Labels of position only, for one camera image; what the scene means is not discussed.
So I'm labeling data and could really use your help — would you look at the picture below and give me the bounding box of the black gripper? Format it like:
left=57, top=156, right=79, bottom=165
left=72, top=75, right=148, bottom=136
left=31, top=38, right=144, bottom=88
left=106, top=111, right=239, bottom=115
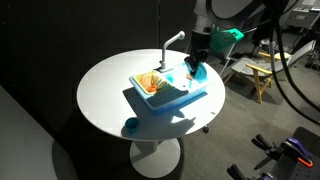
left=184, top=32, right=211, bottom=74

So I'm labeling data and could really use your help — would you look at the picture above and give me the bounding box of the blue plate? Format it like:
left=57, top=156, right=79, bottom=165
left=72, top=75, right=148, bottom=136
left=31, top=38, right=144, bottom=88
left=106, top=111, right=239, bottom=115
left=190, top=63, right=207, bottom=83

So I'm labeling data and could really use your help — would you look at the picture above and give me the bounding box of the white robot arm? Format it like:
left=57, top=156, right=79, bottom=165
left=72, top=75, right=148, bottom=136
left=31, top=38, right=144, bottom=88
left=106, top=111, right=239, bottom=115
left=185, top=0, right=263, bottom=75

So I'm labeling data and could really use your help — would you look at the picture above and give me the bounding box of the light blue toy sink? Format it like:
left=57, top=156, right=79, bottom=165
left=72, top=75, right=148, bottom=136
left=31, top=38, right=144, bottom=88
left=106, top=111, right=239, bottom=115
left=129, top=63, right=213, bottom=112

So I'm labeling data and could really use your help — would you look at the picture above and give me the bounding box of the orange plate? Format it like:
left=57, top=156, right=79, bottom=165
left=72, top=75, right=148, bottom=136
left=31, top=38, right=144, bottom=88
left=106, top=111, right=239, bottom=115
left=140, top=74, right=154, bottom=88

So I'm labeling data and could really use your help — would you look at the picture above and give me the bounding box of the orange sponge block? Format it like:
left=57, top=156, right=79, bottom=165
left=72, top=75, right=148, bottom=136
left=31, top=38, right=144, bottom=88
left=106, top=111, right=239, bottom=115
left=185, top=74, right=193, bottom=81

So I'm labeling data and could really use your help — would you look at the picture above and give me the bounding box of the white toy faucet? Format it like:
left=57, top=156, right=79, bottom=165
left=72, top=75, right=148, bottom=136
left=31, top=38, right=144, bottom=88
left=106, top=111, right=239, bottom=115
left=158, top=31, right=185, bottom=73

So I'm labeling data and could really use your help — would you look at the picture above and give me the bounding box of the yellow dish rack tray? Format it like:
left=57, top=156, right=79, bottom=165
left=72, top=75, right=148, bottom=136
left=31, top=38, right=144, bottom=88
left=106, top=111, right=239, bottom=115
left=133, top=71, right=169, bottom=95

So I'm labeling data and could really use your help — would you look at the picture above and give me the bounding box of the wooden folding chair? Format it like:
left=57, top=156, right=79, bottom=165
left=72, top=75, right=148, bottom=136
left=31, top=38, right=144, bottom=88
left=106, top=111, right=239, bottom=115
left=224, top=40, right=316, bottom=104

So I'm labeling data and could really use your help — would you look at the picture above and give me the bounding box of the blue cup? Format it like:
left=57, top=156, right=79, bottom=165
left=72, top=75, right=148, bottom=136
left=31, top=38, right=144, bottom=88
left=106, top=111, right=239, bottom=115
left=125, top=117, right=139, bottom=130

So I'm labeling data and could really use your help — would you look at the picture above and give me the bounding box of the round white table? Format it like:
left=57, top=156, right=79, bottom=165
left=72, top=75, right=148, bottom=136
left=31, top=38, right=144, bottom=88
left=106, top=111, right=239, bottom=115
left=77, top=49, right=225, bottom=178

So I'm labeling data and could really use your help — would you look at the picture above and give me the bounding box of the purple orange clamp tool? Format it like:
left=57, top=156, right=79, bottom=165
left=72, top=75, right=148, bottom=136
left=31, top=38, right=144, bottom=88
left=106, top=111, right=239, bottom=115
left=251, top=134, right=313, bottom=170

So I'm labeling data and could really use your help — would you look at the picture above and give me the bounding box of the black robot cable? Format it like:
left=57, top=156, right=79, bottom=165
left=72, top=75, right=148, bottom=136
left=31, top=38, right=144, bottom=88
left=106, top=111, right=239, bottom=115
left=204, top=0, right=320, bottom=127

